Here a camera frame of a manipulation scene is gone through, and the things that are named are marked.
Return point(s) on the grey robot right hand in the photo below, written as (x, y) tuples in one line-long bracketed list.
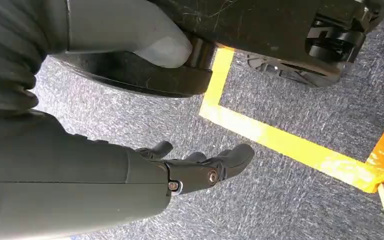
[(62, 182)]

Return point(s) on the ribbed grey robot right arm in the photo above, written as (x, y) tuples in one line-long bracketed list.
[(6, 43)]

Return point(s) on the yellow floor tape line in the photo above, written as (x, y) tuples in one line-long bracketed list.
[(278, 136)]

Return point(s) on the robot's own black foot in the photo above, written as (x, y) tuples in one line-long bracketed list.
[(261, 26)]

